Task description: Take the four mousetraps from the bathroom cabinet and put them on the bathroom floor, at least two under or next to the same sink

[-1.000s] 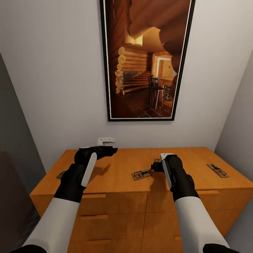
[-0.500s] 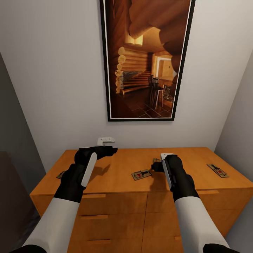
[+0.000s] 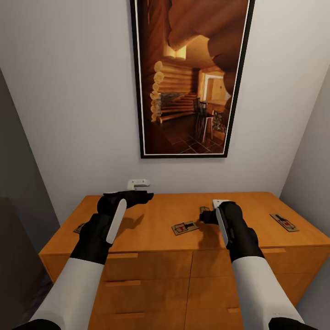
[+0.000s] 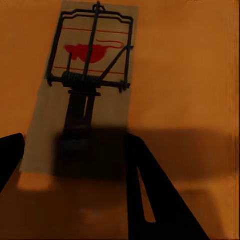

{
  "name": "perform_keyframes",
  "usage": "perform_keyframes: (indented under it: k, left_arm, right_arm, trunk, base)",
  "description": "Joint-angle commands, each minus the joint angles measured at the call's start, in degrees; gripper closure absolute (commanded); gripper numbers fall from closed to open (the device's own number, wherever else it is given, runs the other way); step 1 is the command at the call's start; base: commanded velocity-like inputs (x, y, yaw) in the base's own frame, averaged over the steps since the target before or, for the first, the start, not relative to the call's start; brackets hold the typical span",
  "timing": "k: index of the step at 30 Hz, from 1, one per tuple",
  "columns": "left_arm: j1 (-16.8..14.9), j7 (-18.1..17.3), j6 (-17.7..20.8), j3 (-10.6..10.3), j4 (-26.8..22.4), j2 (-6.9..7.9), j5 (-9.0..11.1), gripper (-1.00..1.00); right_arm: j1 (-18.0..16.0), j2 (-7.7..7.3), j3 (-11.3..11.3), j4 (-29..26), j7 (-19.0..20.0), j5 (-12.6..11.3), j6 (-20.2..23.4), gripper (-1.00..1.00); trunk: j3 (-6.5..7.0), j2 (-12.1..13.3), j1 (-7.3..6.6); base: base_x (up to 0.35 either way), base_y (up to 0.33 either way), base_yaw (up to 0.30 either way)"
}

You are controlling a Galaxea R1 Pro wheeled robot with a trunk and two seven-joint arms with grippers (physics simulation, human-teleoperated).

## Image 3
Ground mousetrap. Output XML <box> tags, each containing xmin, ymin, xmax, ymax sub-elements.
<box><xmin>199</xmin><ymin>206</ymin><xmax>209</xmax><ymax>214</ymax></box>
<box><xmin>73</xmin><ymin>223</ymin><xmax>85</xmax><ymax>234</ymax></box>
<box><xmin>172</xmin><ymin>221</ymin><xmax>198</xmax><ymax>236</ymax></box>
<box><xmin>270</xmin><ymin>213</ymin><xmax>299</xmax><ymax>232</ymax></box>

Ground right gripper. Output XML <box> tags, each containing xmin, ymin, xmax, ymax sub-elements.
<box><xmin>199</xmin><ymin>210</ymin><xmax>219</xmax><ymax>225</ymax></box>

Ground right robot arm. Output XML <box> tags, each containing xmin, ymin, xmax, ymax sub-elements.
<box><xmin>199</xmin><ymin>199</ymin><xmax>318</xmax><ymax>330</ymax></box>

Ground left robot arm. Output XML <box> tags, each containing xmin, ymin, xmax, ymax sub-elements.
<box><xmin>13</xmin><ymin>179</ymin><xmax>154</xmax><ymax>330</ymax></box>

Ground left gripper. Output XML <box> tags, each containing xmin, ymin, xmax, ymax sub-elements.
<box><xmin>125</xmin><ymin>190</ymin><xmax>154</xmax><ymax>207</ymax></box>

